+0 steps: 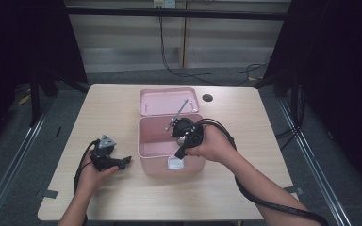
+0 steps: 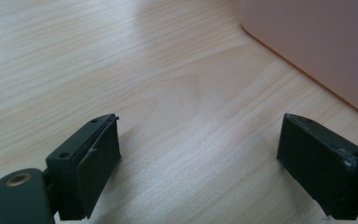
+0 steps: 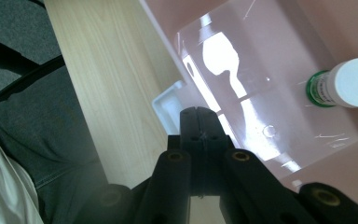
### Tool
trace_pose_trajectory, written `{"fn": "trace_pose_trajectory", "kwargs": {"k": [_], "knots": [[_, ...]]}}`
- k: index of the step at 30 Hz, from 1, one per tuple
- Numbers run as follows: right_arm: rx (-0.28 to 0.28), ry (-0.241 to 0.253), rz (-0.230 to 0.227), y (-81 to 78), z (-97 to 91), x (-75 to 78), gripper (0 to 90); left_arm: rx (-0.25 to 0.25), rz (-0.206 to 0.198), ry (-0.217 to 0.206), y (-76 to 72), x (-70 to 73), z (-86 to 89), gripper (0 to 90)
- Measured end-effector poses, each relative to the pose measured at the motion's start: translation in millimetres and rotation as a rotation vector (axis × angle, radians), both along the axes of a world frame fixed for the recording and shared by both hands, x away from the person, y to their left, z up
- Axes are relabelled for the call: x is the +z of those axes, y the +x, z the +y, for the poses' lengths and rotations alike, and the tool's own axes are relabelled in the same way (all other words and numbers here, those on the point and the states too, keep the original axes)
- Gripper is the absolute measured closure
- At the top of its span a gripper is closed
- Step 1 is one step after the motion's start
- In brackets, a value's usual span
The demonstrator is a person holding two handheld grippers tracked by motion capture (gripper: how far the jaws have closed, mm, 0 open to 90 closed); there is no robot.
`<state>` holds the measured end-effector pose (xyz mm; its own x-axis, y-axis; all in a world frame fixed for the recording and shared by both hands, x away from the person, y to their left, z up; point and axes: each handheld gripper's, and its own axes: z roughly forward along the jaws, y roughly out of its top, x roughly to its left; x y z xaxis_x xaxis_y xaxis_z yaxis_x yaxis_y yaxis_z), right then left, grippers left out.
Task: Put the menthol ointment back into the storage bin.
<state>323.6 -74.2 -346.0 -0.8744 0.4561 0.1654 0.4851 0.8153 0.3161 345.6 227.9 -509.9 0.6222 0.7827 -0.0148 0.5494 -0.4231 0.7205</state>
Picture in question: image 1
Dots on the white wall outlet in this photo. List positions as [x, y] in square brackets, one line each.
[164, 3]

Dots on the person's right hand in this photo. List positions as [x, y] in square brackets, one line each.
[215, 146]

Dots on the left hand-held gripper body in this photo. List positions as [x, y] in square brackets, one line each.
[103, 157]

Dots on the black horizontal bar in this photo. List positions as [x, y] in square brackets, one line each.
[201, 13]

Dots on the black floor tape strip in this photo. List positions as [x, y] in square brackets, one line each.
[58, 132]

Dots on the black metal stand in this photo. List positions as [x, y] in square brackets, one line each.
[295, 100]
[35, 100]

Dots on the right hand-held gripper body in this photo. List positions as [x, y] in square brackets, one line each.
[185, 128]

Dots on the person's left hand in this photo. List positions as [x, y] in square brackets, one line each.
[91, 179]

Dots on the pink plastic storage box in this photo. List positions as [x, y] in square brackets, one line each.
[157, 138]

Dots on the yellow floor object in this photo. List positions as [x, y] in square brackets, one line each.
[24, 100]

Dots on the metal floor rail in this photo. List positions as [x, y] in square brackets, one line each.
[317, 169]
[9, 175]

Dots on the grey tape piece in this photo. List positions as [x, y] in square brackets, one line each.
[50, 194]
[292, 190]

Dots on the dark curtain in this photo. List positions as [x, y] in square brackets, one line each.
[342, 78]
[19, 47]

